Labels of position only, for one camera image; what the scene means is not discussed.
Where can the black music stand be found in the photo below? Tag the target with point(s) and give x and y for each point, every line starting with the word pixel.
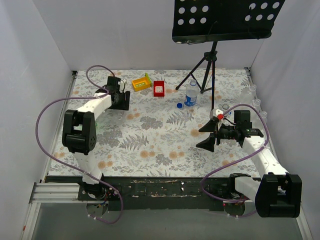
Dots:
pixel 201 21

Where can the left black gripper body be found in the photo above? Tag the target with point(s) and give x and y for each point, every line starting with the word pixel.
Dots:
pixel 125 100

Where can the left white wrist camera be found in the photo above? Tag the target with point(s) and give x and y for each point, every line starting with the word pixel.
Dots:
pixel 122 85

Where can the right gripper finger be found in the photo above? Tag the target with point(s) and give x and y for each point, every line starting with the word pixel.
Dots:
pixel 209 127
pixel 208 144

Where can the red plastic box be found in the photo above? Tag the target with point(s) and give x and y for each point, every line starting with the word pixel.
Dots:
pixel 159 88

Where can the small clear upright bottle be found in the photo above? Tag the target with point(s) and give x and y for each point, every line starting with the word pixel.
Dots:
pixel 225 108

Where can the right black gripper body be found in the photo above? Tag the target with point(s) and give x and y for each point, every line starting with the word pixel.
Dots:
pixel 216 135

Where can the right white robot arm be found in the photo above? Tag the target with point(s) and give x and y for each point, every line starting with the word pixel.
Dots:
pixel 278 193

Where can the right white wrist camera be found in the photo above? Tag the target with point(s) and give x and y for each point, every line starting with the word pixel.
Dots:
pixel 216 115

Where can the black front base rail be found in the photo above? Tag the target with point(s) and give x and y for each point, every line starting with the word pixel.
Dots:
pixel 161 193

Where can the clear Pepsi bottle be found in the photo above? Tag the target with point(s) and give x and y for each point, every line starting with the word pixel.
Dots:
pixel 191 93

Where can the floral tablecloth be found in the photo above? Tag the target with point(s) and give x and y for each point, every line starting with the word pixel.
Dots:
pixel 154 138

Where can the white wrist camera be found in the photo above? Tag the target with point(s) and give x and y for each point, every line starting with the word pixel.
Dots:
pixel 122 85
pixel 216 115

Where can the blue bottle cap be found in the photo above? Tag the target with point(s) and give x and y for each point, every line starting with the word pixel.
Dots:
pixel 179 105

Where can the yellow plastic box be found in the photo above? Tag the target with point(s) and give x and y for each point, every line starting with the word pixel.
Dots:
pixel 141 83

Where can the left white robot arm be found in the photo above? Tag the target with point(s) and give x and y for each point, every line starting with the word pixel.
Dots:
pixel 79 133

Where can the clear bottle by wall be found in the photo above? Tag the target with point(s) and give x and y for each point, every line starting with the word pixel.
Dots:
pixel 248 94

